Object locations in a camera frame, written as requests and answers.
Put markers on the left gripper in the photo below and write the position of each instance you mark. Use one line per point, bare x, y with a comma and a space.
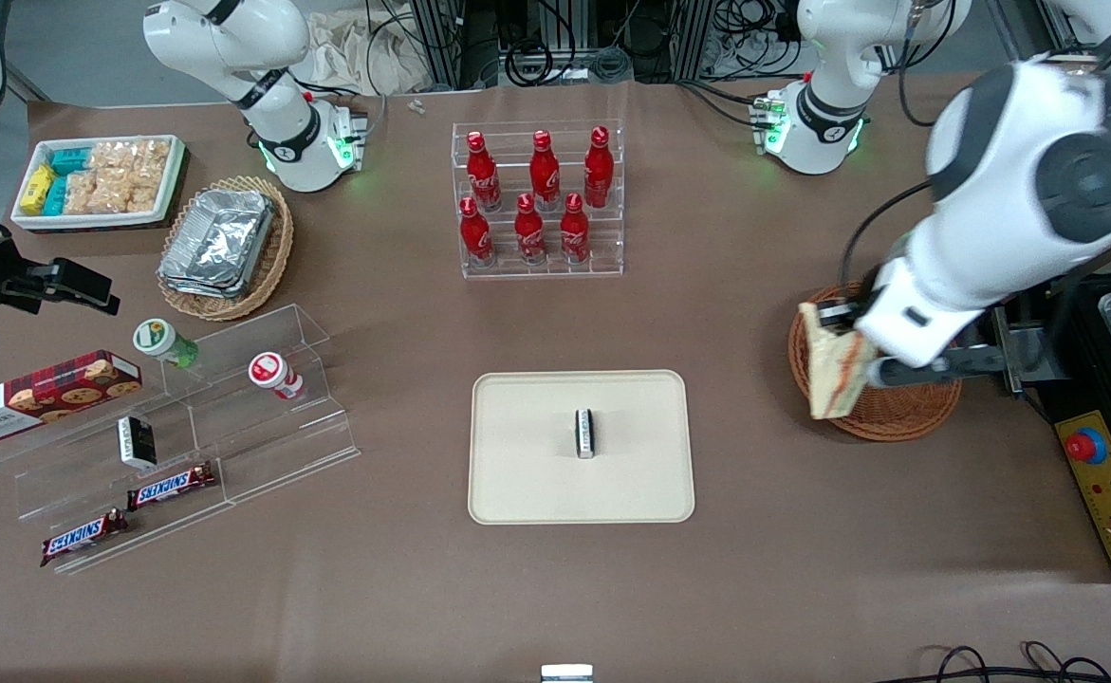
845, 312

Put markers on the triangular sandwich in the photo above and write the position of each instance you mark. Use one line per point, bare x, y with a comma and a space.
835, 370

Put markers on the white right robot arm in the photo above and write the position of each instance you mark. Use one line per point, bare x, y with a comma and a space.
280, 114

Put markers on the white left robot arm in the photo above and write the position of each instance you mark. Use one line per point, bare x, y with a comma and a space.
1020, 190

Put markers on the round wicker basket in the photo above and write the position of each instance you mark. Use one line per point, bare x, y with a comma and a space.
897, 413

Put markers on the oval wicker basket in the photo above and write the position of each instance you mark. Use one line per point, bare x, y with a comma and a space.
275, 256

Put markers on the beige plastic serving tray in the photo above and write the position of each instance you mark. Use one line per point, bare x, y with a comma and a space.
536, 474

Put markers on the teal snack packet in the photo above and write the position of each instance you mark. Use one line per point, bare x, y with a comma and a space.
71, 161
55, 194

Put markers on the yellow snack packet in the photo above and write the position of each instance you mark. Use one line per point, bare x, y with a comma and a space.
37, 190

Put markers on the red plaid cookie box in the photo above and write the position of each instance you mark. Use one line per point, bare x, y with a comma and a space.
43, 394

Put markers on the rice cracker bag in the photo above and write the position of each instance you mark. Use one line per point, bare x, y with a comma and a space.
104, 194
133, 156

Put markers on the green lidded snack cup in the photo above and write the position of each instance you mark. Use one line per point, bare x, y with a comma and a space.
157, 337

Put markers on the white rectangular snack bin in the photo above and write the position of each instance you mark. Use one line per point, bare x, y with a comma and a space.
174, 180

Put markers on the aluminium foil container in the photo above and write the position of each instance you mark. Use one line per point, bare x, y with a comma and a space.
218, 237

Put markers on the small black white snack box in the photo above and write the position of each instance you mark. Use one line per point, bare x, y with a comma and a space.
138, 441
585, 433

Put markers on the Snickers chocolate bar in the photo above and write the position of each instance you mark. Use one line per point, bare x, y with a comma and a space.
171, 487
83, 538

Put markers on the red lidded snack cup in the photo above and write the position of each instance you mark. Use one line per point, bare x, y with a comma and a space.
270, 372

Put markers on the black appliance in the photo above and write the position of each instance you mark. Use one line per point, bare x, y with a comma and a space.
1077, 341

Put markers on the clear acrylic stepped stand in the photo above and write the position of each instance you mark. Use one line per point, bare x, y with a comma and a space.
261, 446

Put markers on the red emergency stop button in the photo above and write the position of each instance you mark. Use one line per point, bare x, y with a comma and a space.
1086, 446

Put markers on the red cola bottle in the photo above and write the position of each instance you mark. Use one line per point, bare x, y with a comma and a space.
545, 174
599, 171
574, 232
529, 235
476, 237
484, 175

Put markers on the clear acrylic bottle rack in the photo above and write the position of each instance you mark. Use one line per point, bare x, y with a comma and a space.
536, 270

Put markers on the white crumpled plastic bag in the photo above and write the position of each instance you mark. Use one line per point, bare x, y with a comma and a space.
356, 52

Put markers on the white grey device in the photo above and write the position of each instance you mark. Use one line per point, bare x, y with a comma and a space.
566, 673

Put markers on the grey metal bracket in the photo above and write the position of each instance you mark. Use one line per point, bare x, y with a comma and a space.
1009, 351

